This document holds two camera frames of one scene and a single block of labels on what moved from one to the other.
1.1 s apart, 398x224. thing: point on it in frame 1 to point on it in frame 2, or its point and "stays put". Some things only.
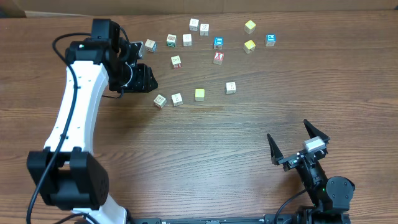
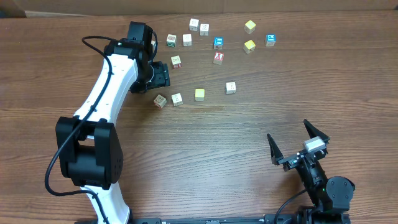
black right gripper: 296,156 stays put
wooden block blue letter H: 177,99 stays put
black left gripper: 144,79 to 162,74
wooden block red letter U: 160,101 stays put
